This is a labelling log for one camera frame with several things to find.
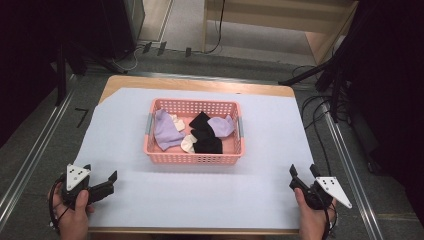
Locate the person's right hand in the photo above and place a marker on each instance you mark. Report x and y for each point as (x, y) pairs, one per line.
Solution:
(311, 221)

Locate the metal floor rail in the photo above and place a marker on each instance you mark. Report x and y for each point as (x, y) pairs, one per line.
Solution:
(30, 163)
(353, 180)
(206, 77)

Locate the small black floor bracket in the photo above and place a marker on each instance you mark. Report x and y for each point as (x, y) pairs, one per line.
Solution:
(188, 52)
(161, 48)
(147, 47)

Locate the large purple sock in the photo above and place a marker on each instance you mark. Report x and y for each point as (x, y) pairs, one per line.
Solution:
(165, 131)

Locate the black sock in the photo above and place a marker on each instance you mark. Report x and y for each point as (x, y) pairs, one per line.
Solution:
(208, 145)
(200, 120)

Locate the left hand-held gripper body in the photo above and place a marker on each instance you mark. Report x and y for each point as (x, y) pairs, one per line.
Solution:
(76, 178)

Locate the person's left hand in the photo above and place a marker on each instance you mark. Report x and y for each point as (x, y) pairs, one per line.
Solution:
(74, 216)

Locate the light wooden shelf frame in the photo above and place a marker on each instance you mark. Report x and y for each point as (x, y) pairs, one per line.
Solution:
(260, 23)

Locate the pink plastic basket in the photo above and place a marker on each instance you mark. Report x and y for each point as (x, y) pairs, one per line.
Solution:
(196, 159)

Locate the dark curtain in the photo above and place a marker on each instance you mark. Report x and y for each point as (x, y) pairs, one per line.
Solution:
(396, 100)
(30, 50)

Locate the light blue table cover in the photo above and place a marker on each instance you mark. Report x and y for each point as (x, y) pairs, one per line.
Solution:
(200, 193)

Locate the small purple sock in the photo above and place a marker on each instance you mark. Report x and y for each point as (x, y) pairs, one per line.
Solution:
(220, 126)

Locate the cream sock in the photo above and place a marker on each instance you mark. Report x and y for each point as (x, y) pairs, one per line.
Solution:
(179, 124)
(188, 144)

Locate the wooden table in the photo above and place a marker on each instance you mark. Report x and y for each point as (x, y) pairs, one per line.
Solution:
(186, 83)

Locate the dark cabinet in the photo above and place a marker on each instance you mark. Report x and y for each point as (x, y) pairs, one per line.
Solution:
(121, 26)

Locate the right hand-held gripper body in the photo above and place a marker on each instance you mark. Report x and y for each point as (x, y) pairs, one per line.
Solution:
(328, 191)

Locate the black metal stand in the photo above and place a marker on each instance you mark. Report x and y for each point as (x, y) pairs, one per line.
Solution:
(335, 80)
(61, 73)

